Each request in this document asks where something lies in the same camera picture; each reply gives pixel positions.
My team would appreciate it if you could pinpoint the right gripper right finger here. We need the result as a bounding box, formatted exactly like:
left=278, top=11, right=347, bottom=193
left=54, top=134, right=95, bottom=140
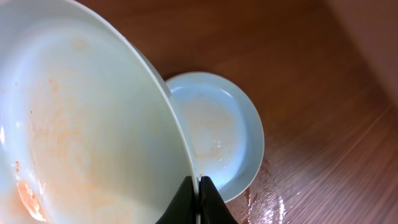
left=199, top=176, right=238, bottom=224

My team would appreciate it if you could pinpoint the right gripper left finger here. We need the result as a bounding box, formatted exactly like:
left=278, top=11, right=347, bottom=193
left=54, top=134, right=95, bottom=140
left=156, top=176, right=197, bottom=224

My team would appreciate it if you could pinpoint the white plate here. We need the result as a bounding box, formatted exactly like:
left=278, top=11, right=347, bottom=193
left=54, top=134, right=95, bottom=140
left=1, top=0, right=193, bottom=223
left=166, top=72, right=265, bottom=202

